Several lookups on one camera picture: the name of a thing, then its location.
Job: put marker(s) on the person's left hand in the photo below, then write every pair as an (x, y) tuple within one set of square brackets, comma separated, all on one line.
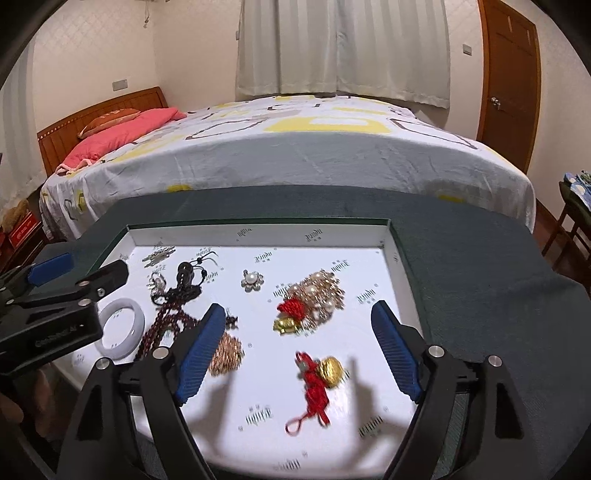
[(11, 411)]

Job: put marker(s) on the wooden door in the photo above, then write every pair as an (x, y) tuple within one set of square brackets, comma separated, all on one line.
[(510, 78)]

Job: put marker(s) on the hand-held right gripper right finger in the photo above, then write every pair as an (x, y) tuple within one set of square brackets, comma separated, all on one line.
[(397, 350)]

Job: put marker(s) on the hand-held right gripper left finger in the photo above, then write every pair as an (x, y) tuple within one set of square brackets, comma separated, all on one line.
[(203, 350)]

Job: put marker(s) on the red knot gold ingot charm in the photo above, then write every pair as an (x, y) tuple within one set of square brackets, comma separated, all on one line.
[(291, 308)]

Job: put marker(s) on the red gift box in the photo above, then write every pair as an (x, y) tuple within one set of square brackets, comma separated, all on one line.
[(25, 228)]

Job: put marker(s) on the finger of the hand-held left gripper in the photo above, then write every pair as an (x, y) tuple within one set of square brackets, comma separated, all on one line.
[(106, 278), (51, 268)]

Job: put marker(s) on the pearl flower brooch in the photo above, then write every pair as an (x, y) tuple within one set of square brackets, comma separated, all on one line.
[(252, 280)]

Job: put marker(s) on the dark bead cluster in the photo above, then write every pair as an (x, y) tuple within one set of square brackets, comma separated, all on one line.
[(231, 321)]

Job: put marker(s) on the white sheer curtain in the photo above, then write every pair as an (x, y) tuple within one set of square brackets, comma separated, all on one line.
[(16, 138)]

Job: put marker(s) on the cream window curtain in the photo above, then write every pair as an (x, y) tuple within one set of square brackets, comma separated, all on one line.
[(346, 46)]

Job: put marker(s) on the red-brown pillow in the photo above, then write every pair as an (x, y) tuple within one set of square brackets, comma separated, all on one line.
[(108, 121)]

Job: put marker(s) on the wall socket plate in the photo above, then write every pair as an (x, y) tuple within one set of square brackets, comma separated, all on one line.
[(120, 84)]

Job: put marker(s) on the green tray box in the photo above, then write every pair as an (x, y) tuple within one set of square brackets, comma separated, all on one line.
[(277, 406)]

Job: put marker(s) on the door knob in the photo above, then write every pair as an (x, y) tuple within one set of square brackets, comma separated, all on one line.
[(495, 103)]

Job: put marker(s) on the blue clothes pile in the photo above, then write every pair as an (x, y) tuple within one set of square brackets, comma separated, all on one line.
[(579, 184)]

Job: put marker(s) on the silver leaf brooch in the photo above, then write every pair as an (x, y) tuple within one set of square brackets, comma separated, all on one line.
[(159, 256)]

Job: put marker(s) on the bed with patterned cover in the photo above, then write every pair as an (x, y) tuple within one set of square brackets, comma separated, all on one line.
[(323, 157)]

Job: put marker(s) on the pink blanket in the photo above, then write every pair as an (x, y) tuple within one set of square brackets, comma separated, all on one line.
[(120, 134)]

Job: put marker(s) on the wooden nightstand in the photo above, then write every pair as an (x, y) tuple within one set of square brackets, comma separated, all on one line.
[(21, 258)]

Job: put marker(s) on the brown plush toy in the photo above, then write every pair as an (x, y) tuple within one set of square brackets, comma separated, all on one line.
[(14, 214)]

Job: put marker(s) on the wooden headboard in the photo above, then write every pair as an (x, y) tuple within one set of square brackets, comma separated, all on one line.
[(92, 104)]

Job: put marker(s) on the wooden chair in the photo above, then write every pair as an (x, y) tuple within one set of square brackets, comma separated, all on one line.
[(570, 230)]

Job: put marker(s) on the wall light switch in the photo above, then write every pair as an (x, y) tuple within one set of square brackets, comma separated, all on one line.
[(467, 49)]

